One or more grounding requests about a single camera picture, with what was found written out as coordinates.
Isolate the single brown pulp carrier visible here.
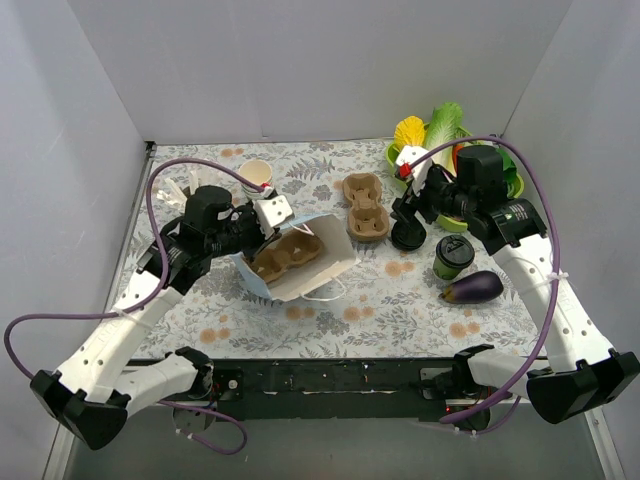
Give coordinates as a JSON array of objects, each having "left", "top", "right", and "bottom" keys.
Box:
[{"left": 248, "top": 230, "right": 324, "bottom": 284}]

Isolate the stack of paper cups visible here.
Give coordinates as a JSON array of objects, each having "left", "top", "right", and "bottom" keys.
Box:
[{"left": 238, "top": 159, "right": 274, "bottom": 200}]

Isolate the green paper coffee cup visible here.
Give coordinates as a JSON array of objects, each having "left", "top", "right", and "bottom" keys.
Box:
[{"left": 433, "top": 235, "right": 475, "bottom": 280}]

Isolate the white paper carry bag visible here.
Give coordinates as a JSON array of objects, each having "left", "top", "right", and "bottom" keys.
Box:
[{"left": 232, "top": 214, "right": 357, "bottom": 302}]

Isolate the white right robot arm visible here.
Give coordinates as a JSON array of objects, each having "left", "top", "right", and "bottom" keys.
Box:
[{"left": 391, "top": 145, "right": 639, "bottom": 424}]

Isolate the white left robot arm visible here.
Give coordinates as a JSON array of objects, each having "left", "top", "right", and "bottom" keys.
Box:
[{"left": 30, "top": 186, "right": 277, "bottom": 450}]

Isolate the stack of black lids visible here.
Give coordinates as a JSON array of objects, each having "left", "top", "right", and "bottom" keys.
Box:
[{"left": 390, "top": 222, "right": 427, "bottom": 252}]

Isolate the green plastic basket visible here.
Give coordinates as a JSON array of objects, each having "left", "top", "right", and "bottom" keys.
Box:
[{"left": 386, "top": 132, "right": 525, "bottom": 233}]

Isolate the brown pulp cup carrier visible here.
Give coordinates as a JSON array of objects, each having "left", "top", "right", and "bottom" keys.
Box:
[{"left": 342, "top": 173, "right": 390, "bottom": 243}]

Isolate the green toy napa cabbage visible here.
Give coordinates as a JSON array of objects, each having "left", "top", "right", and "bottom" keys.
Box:
[{"left": 424, "top": 102, "right": 464, "bottom": 174}]

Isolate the yellow toy cabbage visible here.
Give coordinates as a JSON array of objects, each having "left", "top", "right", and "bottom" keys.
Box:
[{"left": 394, "top": 116, "right": 426, "bottom": 150}]

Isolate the purple toy eggplant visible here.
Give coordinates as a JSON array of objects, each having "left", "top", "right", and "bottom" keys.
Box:
[{"left": 439, "top": 271, "right": 504, "bottom": 304}]

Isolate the floral patterned table mat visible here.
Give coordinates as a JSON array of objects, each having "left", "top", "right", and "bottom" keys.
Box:
[{"left": 136, "top": 139, "right": 538, "bottom": 359}]

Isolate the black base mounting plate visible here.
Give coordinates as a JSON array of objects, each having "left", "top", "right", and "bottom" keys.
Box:
[{"left": 199, "top": 358, "right": 497, "bottom": 422}]

